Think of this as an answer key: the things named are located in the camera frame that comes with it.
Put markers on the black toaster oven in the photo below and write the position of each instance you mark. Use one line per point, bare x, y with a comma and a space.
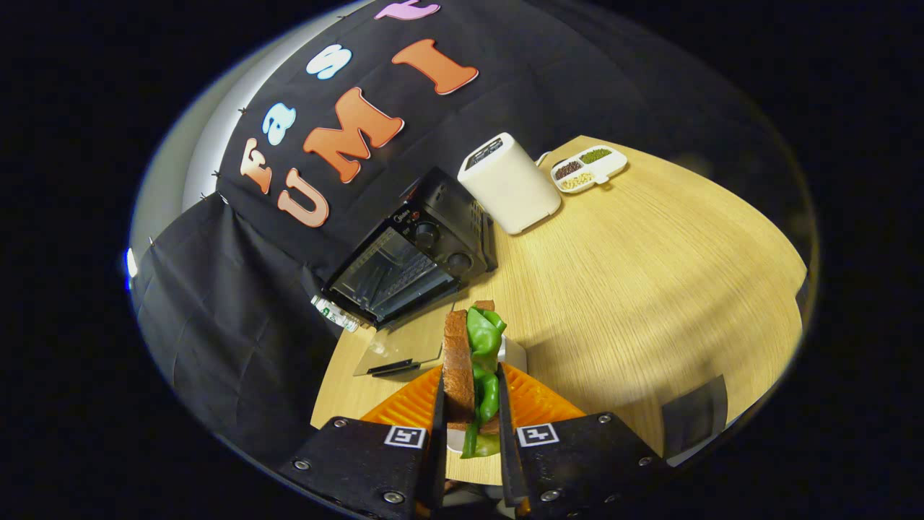
447, 209

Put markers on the row of black clips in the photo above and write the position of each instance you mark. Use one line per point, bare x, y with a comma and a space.
215, 173

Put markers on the white divided dish with beans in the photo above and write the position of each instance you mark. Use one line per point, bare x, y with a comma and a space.
610, 166

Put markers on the black backdrop cloth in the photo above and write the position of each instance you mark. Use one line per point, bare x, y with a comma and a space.
216, 325

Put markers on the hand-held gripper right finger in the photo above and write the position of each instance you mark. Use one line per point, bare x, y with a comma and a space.
577, 462

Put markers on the white rectangular plate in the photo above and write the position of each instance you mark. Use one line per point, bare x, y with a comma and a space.
515, 354

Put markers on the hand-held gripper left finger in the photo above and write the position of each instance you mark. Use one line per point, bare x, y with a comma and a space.
361, 462

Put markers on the white rectangular appliance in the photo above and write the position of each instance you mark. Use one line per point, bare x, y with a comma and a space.
512, 188

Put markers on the dark grey panel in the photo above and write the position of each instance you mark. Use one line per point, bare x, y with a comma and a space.
696, 419

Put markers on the lettuce sandwich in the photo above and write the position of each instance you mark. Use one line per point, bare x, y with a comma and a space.
456, 361

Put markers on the white bottle green label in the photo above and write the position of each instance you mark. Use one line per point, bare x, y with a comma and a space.
332, 312

